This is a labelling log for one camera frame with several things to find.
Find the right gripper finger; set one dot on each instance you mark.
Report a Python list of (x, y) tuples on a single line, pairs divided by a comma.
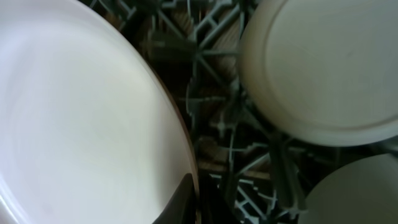
[(182, 207)]

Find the grey dishwasher rack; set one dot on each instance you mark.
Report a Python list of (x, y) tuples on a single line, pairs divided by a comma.
[(193, 46)]

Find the large white plate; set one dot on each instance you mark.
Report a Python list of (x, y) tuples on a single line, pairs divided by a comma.
[(88, 132)]

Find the medium white plate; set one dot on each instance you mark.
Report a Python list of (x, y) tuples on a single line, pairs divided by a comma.
[(364, 192)]

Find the pale green saucer plate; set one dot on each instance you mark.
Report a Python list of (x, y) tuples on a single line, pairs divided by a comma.
[(324, 71)]

